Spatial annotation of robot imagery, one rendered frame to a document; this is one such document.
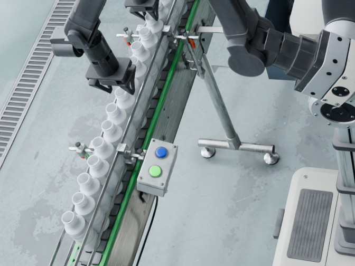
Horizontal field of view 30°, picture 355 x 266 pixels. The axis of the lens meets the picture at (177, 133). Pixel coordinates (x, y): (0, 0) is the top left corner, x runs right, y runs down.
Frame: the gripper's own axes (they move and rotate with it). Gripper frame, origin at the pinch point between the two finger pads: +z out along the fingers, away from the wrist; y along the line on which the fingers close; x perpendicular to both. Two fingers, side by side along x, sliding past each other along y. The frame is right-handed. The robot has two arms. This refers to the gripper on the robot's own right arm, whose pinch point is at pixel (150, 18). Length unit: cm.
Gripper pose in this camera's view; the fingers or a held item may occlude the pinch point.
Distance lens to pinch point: 213.3
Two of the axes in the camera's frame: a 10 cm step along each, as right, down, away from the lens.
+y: -9.2, -0.8, 4.0
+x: -2.7, 8.4, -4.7
